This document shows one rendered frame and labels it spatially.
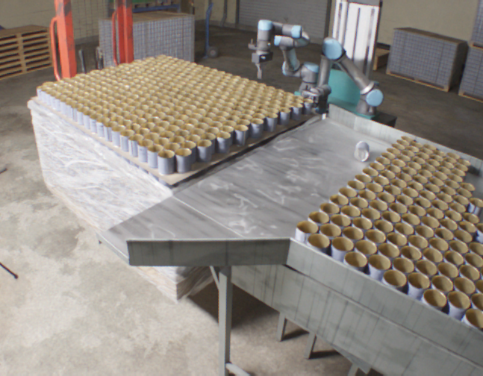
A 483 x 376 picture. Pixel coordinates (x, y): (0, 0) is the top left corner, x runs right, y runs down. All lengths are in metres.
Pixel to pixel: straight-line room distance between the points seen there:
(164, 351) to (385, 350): 1.38
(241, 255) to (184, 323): 1.30
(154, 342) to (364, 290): 1.50
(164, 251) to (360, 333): 0.65
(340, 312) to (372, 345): 0.15
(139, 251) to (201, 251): 0.18
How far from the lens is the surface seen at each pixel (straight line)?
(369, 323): 1.22
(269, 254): 1.18
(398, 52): 8.75
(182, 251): 1.16
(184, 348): 2.30
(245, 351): 2.30
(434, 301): 1.18
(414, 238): 1.33
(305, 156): 1.84
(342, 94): 2.97
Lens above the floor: 1.89
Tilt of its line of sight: 31 degrees down
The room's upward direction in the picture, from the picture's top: 3 degrees clockwise
